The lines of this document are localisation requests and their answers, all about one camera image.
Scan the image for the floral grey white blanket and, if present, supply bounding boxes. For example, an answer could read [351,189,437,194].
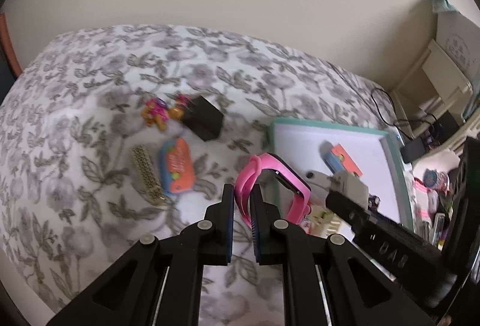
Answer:
[1,24,386,312]

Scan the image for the cardboard box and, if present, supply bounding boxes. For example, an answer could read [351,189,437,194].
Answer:
[429,0,479,80]

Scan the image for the teal white shallow box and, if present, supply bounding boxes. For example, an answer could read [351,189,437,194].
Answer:
[268,118,414,230]

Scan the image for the orange pink toy figure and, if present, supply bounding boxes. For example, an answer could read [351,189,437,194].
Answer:
[141,94,191,131]

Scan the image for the white rectangular box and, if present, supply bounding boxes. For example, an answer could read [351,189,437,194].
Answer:
[330,171,369,209]

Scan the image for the black charger with cable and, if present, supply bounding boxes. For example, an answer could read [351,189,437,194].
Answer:
[370,87,443,164]

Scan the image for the gold patterned lighter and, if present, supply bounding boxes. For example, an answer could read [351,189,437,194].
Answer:
[130,144,165,206]

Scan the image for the cluttered side items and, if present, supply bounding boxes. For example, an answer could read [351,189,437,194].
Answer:
[412,150,460,249]

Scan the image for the cream shelf unit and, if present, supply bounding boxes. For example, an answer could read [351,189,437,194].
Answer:
[390,40,473,138]

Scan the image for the white smart watch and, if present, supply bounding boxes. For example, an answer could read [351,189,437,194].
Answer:
[305,170,331,208]

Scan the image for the pink smart watch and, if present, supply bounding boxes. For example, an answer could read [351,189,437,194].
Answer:
[234,152,312,227]

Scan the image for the black power adapter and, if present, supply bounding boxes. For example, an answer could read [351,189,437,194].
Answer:
[181,96,224,142]

